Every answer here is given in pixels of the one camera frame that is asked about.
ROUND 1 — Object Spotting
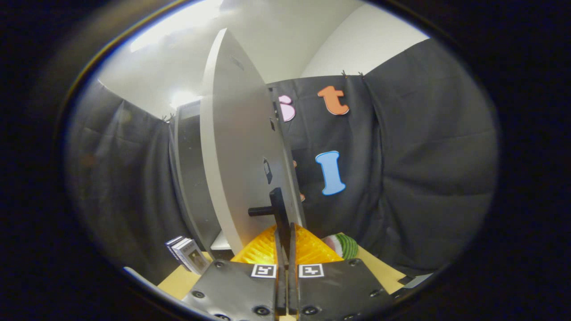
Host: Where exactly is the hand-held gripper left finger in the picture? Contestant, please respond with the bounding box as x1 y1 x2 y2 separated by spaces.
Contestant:
183 223 286 321

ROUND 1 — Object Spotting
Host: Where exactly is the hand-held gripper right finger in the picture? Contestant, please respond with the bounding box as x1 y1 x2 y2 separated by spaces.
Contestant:
288 222 393 321

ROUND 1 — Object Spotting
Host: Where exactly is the black door handle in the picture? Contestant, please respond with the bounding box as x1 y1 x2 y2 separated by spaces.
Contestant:
248 187 290 243

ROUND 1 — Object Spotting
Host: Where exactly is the white shoe cabinet door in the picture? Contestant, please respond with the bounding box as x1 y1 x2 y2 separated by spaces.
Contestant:
199 28 307 255

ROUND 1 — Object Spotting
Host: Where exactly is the white cabinet shelf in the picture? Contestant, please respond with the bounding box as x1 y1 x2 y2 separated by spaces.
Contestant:
210 230 233 251

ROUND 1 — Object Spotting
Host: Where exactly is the green striped toy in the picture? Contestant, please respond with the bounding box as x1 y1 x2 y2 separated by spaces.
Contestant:
322 232 359 260

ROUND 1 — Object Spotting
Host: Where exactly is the grey cover book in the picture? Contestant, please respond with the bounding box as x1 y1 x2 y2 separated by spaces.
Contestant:
175 239 210 276

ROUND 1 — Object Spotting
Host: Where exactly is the blue spine book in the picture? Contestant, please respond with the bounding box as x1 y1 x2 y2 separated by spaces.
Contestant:
165 235 186 263

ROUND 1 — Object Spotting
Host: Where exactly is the black backdrop cloth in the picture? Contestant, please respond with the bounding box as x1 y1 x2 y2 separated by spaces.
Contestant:
65 38 499 286

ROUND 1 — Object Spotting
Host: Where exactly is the long ceiling light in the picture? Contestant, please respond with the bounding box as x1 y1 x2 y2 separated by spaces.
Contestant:
171 91 203 109
129 0 223 53

